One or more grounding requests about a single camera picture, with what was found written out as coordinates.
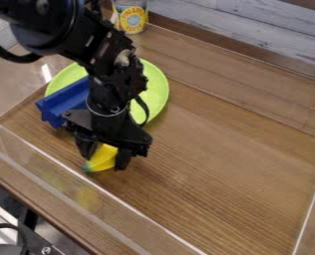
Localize blue plastic block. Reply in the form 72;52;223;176
36;77;91;128

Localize black metal stand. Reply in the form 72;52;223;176
17;206;67;255

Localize green round plate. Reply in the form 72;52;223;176
50;59;169;124

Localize black cable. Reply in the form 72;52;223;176
0;222;33;255

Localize yellow labelled can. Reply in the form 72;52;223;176
113;0;149;35

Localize clear acrylic front wall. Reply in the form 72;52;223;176
0;126;207;255

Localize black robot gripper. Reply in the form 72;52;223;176
64;108;153;170

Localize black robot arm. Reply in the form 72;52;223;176
0;0;153;170

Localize yellow toy banana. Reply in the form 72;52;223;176
84;144;119;173

